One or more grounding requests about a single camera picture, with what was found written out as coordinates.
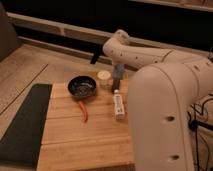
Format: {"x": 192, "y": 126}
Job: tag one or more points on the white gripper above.
{"x": 117, "y": 70}

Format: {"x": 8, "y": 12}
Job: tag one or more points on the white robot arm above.
{"x": 166, "y": 83}

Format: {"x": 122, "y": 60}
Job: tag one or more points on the ceramic cup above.
{"x": 104, "y": 77}

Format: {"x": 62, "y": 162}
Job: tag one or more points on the white plastic bottle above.
{"x": 118, "y": 105}

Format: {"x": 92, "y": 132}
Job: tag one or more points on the wooden board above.
{"x": 71, "y": 144}

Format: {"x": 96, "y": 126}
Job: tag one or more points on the dark floor mat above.
{"x": 21, "y": 143}

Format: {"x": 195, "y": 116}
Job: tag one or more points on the black pan red handle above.
{"x": 80, "y": 88}

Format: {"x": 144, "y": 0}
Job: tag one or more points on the wooden shelf rail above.
{"x": 85, "y": 34}

